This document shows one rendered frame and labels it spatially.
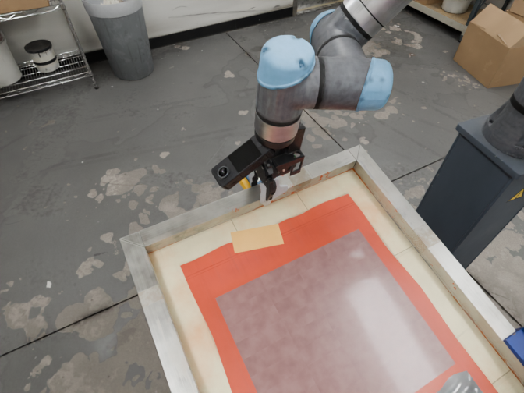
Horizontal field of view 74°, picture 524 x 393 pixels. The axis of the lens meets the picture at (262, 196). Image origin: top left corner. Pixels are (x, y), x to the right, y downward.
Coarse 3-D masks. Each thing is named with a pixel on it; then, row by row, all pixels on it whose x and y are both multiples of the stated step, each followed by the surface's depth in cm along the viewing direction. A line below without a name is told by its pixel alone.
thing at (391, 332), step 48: (288, 240) 73; (336, 240) 74; (336, 288) 68; (384, 288) 69; (336, 336) 63; (384, 336) 64; (432, 336) 65; (384, 384) 60; (432, 384) 60; (480, 384) 61
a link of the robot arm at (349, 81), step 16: (336, 48) 52; (352, 48) 51; (320, 64) 48; (336, 64) 48; (352, 64) 48; (368, 64) 48; (384, 64) 49; (320, 80) 48; (336, 80) 48; (352, 80) 48; (368, 80) 48; (384, 80) 48; (320, 96) 49; (336, 96) 49; (352, 96) 49; (368, 96) 49; (384, 96) 49
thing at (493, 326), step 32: (320, 160) 81; (352, 160) 81; (256, 192) 74; (288, 192) 77; (384, 192) 77; (160, 224) 69; (192, 224) 69; (416, 224) 73; (128, 256) 65; (448, 256) 70; (160, 288) 63; (448, 288) 69; (160, 320) 59; (480, 320) 65; (160, 352) 57; (192, 384) 54
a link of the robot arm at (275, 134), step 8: (256, 112) 55; (256, 120) 56; (256, 128) 57; (264, 128) 55; (272, 128) 54; (280, 128) 54; (288, 128) 54; (296, 128) 56; (264, 136) 56; (272, 136) 55; (280, 136) 55; (288, 136) 56
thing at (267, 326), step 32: (224, 256) 70; (256, 256) 70; (288, 256) 71; (192, 288) 66; (224, 288) 66; (256, 288) 67; (288, 288) 67; (224, 320) 63; (256, 320) 64; (288, 320) 64; (320, 320) 65; (224, 352) 60; (256, 352) 61; (288, 352) 61; (320, 352) 62; (256, 384) 58; (288, 384) 59; (320, 384) 59; (352, 384) 59
